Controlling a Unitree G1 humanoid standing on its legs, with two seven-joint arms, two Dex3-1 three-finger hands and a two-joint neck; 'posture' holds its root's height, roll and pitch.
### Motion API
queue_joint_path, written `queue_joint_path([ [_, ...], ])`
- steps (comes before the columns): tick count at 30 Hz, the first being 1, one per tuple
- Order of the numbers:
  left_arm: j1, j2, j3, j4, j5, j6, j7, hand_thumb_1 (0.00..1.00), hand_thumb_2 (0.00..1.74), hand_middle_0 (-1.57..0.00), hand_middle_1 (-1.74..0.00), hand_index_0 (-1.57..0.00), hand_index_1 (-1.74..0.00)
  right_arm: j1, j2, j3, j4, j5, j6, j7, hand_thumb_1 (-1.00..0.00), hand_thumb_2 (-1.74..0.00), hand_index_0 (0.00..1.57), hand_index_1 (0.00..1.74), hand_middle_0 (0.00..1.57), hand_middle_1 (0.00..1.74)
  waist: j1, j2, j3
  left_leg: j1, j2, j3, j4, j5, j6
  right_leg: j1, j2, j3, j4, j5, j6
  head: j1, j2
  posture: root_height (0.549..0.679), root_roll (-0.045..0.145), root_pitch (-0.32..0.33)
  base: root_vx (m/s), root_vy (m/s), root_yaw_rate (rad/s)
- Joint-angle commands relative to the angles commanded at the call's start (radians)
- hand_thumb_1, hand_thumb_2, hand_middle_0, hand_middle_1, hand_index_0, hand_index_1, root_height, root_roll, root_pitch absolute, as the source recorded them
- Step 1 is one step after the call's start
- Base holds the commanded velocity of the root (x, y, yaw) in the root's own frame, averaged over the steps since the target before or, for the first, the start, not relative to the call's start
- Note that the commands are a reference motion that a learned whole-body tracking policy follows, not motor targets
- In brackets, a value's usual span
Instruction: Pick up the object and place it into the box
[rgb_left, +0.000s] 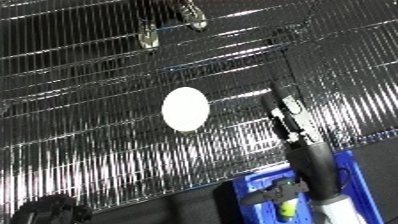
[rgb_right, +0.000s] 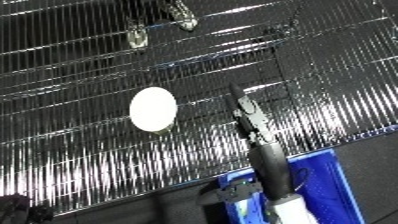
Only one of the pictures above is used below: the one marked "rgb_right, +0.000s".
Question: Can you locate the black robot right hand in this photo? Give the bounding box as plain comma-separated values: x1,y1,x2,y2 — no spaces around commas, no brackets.
225,82,279,148

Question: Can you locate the white paper cup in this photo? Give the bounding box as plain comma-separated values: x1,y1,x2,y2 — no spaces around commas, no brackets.
127,86,180,133

